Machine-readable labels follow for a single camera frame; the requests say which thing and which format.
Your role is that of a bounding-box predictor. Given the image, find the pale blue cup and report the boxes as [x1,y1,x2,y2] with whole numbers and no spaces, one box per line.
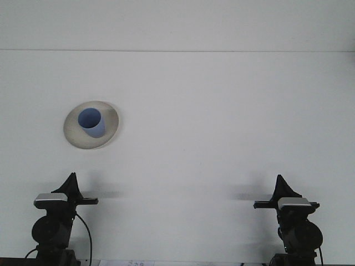
[77,108,106,139]

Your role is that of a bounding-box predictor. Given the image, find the pale round plate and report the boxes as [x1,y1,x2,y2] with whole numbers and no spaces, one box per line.
[63,100,121,151]

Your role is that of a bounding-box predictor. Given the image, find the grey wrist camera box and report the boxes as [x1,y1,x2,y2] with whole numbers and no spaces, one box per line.
[33,193,69,209]
[277,197,311,210]

